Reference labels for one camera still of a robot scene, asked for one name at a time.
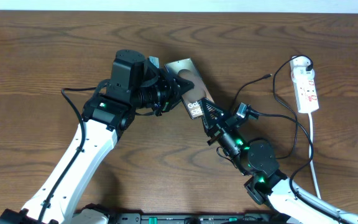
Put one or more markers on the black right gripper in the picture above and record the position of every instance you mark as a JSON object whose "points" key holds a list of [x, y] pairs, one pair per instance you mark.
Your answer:
{"points": [[220, 126]]}

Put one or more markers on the white power strip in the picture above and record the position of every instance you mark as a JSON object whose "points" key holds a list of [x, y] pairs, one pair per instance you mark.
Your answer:
{"points": [[302, 76]]}

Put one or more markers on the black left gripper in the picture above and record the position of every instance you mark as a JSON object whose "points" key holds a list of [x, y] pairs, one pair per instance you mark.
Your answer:
{"points": [[173, 89]]}

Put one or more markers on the bronze Galaxy smartphone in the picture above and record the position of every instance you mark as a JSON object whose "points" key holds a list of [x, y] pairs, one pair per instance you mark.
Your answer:
{"points": [[196, 89]]}

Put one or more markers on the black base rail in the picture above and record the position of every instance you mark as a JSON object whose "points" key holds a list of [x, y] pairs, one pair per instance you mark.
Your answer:
{"points": [[96, 213]]}

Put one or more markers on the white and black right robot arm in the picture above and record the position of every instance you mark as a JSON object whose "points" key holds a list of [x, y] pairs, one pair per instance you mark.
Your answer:
{"points": [[267, 184]]}

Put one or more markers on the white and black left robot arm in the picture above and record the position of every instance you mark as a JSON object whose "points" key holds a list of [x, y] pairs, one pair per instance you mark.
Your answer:
{"points": [[135, 83]]}

